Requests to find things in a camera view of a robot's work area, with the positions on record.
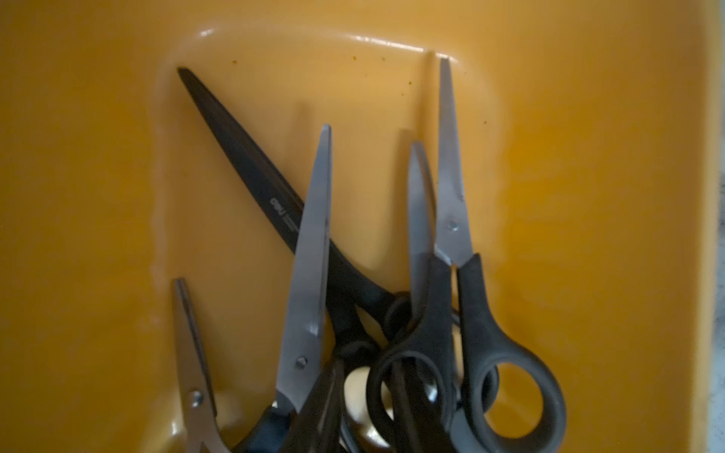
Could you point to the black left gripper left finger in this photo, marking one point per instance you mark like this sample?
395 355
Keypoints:
317 428

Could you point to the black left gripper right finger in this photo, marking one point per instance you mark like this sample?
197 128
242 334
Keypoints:
417 426

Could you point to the small black handled scissors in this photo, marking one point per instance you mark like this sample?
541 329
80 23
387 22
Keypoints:
427 338

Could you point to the blue handled scissors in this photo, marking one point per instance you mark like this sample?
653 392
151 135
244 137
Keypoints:
301 363

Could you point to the black handled steel scissors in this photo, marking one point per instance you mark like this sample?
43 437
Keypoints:
480 344

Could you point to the beige handled kitchen scissors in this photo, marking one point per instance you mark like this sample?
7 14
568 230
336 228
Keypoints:
195 394

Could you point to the all black scissors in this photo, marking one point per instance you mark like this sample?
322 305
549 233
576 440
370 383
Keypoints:
348 288

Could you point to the yellow plastic storage box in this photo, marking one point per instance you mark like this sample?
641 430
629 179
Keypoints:
590 140

